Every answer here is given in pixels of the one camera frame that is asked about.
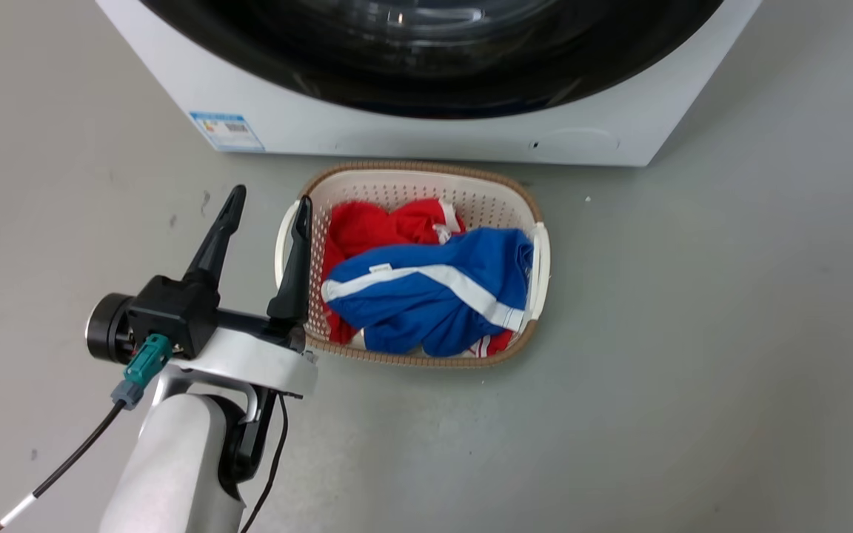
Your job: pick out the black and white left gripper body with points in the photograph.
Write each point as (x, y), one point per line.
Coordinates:
(175, 311)

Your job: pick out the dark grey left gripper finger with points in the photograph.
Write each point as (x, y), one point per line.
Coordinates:
(215, 240)
(295, 274)

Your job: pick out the white front-load washing machine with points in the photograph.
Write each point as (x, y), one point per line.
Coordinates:
(308, 126)

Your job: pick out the black round glass washer door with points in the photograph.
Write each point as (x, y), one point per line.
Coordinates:
(426, 78)

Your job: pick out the red garment with white trim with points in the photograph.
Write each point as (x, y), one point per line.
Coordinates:
(367, 226)

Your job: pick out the blue energy label sticker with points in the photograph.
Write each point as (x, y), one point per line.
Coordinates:
(228, 132)

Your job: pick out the blue garment with white stripe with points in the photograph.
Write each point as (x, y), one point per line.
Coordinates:
(426, 303)

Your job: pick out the cream perforated laundry basket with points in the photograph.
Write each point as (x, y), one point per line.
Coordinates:
(397, 185)

